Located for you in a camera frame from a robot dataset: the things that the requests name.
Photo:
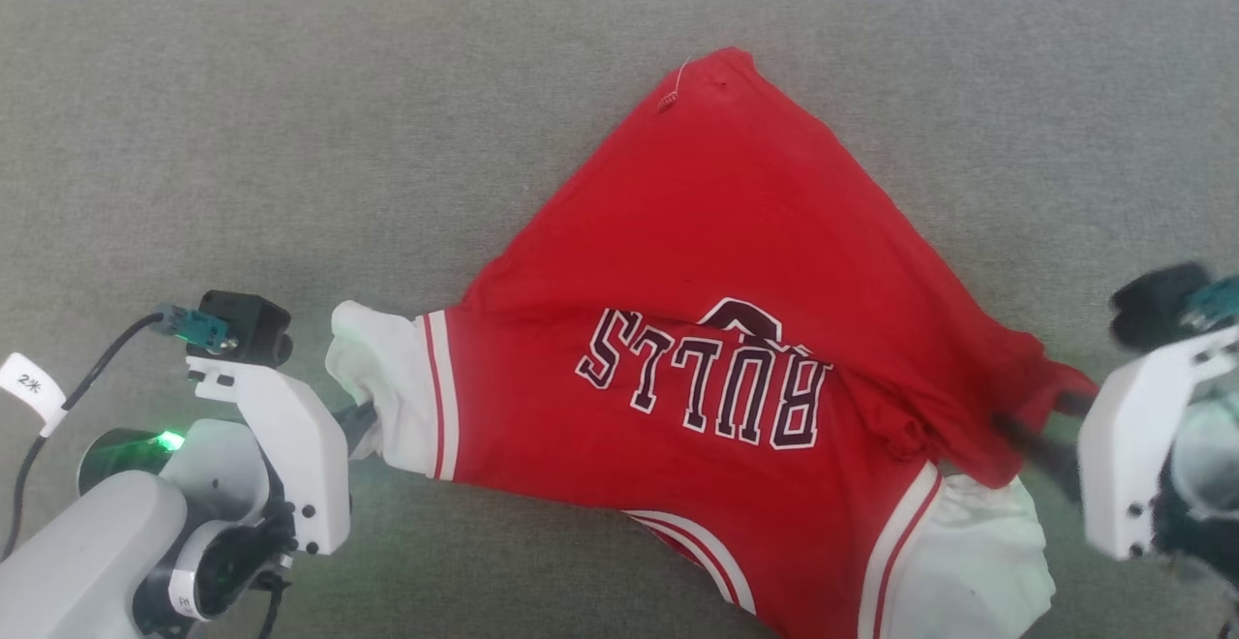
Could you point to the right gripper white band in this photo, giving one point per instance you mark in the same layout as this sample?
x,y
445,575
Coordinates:
x,y
1123,465

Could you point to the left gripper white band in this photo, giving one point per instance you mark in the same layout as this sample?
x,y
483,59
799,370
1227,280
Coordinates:
x,y
300,465

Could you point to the red Bulls basketball jersey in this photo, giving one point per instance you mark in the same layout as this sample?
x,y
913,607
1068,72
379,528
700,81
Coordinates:
x,y
726,232

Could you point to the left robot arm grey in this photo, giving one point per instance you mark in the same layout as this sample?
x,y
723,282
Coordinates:
x,y
87,562

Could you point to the grey fabric sofa surface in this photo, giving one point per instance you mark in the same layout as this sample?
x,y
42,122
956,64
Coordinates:
x,y
290,136

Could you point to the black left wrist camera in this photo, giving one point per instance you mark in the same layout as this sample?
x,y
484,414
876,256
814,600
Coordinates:
x,y
247,327

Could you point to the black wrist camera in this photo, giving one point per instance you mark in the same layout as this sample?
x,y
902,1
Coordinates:
x,y
247,327
1157,305

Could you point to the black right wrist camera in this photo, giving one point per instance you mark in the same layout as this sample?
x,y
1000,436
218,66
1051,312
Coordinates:
x,y
1157,305

